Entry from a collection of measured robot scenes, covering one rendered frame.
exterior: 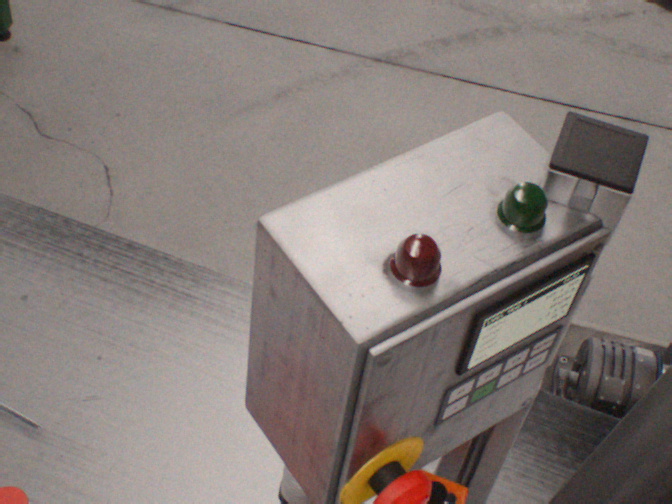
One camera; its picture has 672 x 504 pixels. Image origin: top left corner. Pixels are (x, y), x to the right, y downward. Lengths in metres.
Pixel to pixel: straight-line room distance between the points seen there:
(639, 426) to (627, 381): 1.32
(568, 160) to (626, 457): 0.15
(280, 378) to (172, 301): 0.71
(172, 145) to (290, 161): 0.30
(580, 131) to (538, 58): 2.48
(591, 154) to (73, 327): 0.84
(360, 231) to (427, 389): 0.10
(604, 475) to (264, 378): 0.20
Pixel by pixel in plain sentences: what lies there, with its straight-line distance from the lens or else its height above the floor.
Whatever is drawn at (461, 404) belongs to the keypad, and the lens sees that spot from 0.63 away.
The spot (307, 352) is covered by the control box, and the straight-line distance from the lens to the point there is 0.55.
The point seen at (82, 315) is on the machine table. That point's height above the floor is 0.83.
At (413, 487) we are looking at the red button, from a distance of 0.61.
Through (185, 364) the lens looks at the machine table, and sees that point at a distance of 1.25.
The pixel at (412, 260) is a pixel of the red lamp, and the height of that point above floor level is 1.49.
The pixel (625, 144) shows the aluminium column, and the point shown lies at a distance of 0.59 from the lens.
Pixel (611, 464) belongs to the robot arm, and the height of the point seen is 1.42.
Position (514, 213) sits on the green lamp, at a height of 1.49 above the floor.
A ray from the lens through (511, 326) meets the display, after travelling 0.57.
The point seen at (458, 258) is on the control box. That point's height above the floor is 1.47.
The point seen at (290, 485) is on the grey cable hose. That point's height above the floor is 1.12.
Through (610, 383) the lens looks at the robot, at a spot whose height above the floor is 0.41.
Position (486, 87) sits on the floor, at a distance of 2.93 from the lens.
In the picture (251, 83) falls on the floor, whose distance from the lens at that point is 2.82.
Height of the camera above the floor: 1.88
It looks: 51 degrees down
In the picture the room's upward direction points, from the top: 9 degrees clockwise
